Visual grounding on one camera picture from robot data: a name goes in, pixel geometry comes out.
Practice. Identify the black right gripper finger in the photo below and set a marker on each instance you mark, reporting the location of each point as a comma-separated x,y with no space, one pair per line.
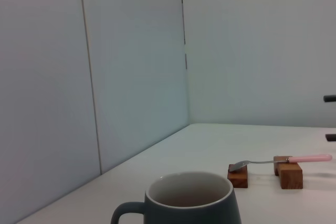
331,137
330,98

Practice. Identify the dark grey ceramic mug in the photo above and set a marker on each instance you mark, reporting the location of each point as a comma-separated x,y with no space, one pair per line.
210,213

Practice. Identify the light brown notched wooden block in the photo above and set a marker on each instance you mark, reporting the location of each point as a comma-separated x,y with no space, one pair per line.
291,179

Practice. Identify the dark reddish wooden block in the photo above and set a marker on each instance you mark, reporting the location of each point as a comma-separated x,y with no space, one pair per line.
237,180

